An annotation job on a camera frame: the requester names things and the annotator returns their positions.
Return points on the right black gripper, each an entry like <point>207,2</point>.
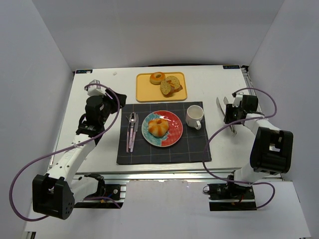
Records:
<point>230,113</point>

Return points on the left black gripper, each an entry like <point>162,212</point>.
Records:
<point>119,98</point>

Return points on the metal serving tongs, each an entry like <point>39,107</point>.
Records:
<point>233,130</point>

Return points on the striped round bun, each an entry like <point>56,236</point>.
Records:
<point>158,127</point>

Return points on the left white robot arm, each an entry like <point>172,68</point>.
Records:
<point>55,193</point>

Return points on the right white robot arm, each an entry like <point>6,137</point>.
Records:
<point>271,152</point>

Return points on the speckled bread slice front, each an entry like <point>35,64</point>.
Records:
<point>166,88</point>

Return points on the speckled bread slice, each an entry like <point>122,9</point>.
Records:
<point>166,88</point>
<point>175,83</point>

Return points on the speckled bread slice back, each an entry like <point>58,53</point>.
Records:
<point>175,83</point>

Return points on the left blue corner label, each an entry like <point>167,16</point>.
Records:
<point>84,71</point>

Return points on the blue corner label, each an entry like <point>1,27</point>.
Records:
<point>84,71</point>
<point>228,67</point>

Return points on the white ceramic mug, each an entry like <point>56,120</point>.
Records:
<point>194,115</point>

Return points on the dark checked placemat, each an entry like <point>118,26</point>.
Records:
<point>189,148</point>

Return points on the right blue corner label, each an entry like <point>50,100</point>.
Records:
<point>228,67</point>

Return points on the red and teal plate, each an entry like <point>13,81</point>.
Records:
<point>173,134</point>

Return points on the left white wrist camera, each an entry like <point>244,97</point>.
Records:
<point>95,89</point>

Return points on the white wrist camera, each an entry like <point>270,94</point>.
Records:
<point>95,89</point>
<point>238,97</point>

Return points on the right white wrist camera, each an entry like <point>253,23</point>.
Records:
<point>238,97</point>

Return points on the pink handled spoon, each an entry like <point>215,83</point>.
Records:
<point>131,132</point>

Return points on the pink handled knife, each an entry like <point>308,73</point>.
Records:
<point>136,124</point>

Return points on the pink handled fork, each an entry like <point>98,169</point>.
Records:
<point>130,118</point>

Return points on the ring donut bread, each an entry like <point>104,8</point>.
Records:
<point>157,77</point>

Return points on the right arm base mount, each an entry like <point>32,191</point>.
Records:
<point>230,197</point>

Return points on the aluminium table frame rail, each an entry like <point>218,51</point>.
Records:
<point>199,174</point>

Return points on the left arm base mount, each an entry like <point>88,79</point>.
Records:
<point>93,192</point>

